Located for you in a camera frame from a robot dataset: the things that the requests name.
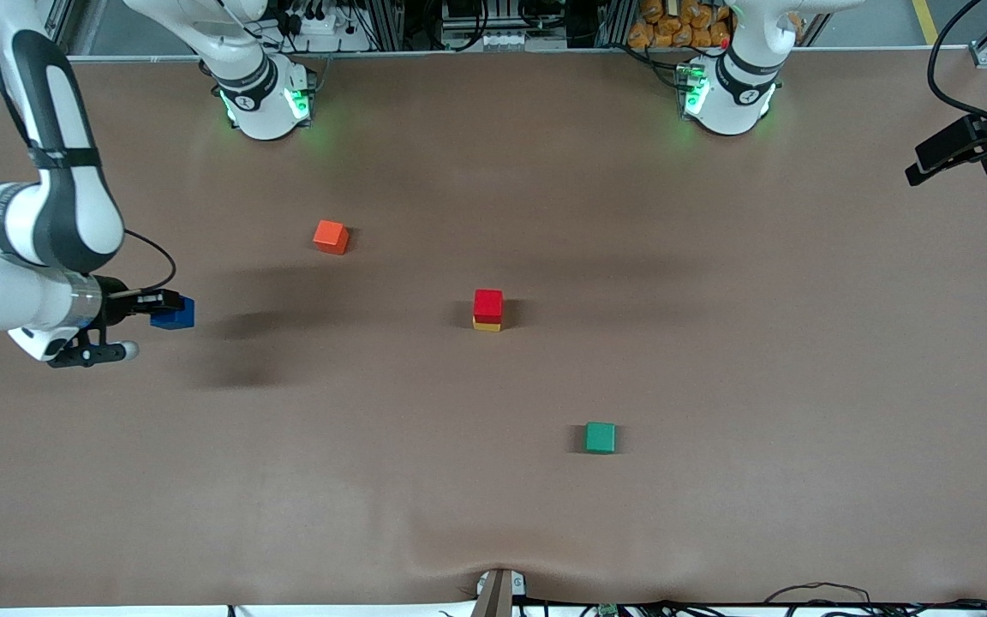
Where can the brown table mat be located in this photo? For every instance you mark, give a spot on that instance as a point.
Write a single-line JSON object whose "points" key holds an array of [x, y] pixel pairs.
{"points": [[493, 497]]}

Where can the white power strip black plugs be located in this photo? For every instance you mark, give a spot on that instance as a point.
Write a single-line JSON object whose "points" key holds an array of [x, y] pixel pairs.
{"points": [[322, 30]]}

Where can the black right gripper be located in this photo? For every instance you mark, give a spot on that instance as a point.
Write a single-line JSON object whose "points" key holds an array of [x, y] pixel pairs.
{"points": [[116, 300]]}

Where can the aluminium table edge rail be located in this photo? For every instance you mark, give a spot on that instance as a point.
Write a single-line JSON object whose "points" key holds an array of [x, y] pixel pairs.
{"points": [[545, 52]]}

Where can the red cube block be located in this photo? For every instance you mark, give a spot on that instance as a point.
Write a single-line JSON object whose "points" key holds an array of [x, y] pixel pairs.
{"points": [[487, 304]]}

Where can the blue cube block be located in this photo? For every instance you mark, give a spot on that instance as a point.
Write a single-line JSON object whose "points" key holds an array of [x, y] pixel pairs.
{"points": [[176, 320]]}

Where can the orange cube block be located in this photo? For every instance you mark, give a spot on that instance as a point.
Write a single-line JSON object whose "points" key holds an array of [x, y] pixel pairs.
{"points": [[331, 237]]}

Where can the green cube block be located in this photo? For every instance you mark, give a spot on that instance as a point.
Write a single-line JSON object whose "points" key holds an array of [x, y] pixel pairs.
{"points": [[601, 438]]}

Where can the small white terminal strip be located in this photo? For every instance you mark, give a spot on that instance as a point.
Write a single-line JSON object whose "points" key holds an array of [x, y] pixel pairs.
{"points": [[504, 40]]}

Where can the bag of orange rolls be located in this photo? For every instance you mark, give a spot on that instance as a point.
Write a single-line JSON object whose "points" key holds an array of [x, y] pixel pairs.
{"points": [[673, 26]]}

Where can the yellow cube block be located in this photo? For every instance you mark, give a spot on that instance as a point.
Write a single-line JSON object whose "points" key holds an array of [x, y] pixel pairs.
{"points": [[485, 327]]}

